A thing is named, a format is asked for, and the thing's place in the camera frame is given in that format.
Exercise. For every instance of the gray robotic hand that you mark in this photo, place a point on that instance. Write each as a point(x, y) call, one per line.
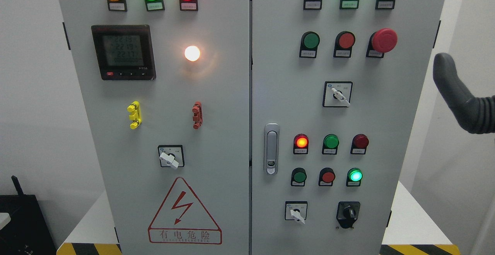
point(475, 115)

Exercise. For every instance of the gray rotary switch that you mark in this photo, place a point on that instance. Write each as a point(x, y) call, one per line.
point(296, 211)
point(337, 94)

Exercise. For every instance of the red emergency stop button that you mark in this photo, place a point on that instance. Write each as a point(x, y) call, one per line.
point(381, 42)

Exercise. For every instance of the green lit button lower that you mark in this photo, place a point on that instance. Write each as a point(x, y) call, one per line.
point(354, 177)

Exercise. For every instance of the green indicator middle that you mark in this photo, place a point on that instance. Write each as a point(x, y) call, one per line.
point(330, 144)

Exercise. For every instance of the red push button upper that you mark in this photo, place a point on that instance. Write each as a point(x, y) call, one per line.
point(343, 44)

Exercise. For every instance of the red push button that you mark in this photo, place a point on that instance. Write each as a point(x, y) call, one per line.
point(326, 177)
point(343, 44)

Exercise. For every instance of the red push button lower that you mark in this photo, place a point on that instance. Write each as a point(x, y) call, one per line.
point(326, 177)

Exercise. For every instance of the red lit indicator middle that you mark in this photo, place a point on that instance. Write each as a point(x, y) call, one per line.
point(300, 144)

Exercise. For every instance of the green push button upper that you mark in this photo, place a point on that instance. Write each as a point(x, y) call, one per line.
point(309, 45)

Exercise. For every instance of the green push button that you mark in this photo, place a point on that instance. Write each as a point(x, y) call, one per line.
point(298, 177)
point(309, 45)

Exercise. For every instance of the green push button lower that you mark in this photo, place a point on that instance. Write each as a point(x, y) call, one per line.
point(298, 177)

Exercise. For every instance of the gray electrical cabinet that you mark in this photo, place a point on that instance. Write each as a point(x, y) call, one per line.
point(250, 74)

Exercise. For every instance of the red terminal clip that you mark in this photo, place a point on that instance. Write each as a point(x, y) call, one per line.
point(197, 115)

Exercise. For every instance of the white lit indicator lamp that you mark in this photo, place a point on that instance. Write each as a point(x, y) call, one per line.
point(192, 53)

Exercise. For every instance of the red high voltage warning sticker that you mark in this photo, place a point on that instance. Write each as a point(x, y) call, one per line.
point(183, 219)

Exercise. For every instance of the yellow terminal clip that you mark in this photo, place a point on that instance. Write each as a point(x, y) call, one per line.
point(135, 115)

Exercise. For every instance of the black digital power meter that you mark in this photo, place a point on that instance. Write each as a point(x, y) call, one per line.
point(124, 52)

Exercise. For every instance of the black box with antenna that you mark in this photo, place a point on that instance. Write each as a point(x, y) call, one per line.
point(27, 232)

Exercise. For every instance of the black key selector switch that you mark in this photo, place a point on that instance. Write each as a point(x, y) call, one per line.
point(347, 214)

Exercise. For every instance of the silver door handle lock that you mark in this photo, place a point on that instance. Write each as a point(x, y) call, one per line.
point(271, 155)

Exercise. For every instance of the left door rotary switch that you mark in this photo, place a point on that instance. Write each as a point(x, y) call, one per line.
point(171, 156)

